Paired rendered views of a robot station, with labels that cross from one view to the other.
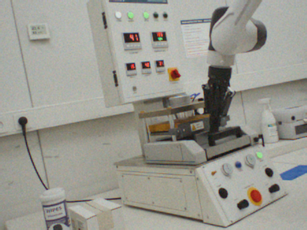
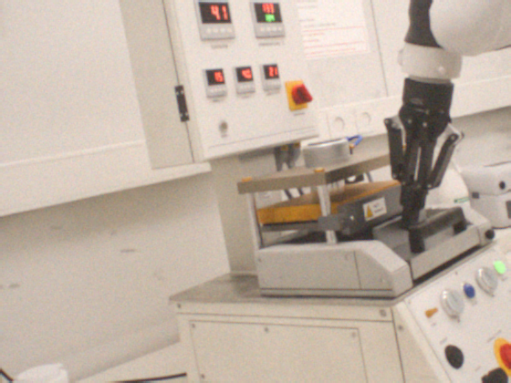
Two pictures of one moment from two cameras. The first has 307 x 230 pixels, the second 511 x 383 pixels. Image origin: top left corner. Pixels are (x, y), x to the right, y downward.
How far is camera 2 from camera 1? 0.26 m
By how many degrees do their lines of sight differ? 12
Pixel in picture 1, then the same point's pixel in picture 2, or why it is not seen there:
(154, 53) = (259, 49)
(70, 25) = not seen: outside the picture
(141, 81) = (235, 109)
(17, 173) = not seen: outside the picture
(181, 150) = (358, 264)
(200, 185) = (406, 343)
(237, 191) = (476, 349)
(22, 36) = not seen: outside the picture
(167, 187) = (318, 349)
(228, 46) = (477, 36)
